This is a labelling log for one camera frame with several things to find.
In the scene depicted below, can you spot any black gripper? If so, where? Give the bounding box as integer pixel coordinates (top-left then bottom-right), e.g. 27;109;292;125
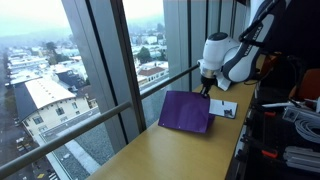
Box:
200;76;216;99

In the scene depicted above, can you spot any purple cloth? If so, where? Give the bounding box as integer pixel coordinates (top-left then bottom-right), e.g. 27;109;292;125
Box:
157;90;217;135

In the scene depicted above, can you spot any white rectangular board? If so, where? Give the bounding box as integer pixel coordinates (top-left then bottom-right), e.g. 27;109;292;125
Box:
208;98;239;120

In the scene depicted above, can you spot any black clamp with orange pad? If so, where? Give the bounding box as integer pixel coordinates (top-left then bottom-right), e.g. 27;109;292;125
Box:
253;105;278;119
240;134;279;160

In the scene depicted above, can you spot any black perforated breadboard table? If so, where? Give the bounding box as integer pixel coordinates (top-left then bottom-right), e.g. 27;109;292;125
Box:
233;96;320;180

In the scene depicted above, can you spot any grey window mullion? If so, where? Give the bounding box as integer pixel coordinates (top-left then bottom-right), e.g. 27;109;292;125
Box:
61;0;148;155

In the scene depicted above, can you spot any orange chair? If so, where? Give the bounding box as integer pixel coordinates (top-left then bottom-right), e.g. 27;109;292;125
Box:
289;68;320;102

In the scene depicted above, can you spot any grey metal window railing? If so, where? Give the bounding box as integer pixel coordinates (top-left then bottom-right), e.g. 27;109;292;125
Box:
0;63;201;180

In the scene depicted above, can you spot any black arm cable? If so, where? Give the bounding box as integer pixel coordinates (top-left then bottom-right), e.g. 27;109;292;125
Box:
237;0;285;48

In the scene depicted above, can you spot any silver aluminium extrusion with bracket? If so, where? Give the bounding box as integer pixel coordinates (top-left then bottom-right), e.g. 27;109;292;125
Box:
281;105;320;124

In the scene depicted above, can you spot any pale blue coiled cable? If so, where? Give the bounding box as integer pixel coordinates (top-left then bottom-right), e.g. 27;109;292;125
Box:
294;117;320;145

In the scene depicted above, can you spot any silver aluminium extrusion rail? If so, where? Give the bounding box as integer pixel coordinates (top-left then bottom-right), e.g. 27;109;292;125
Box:
283;145;320;174

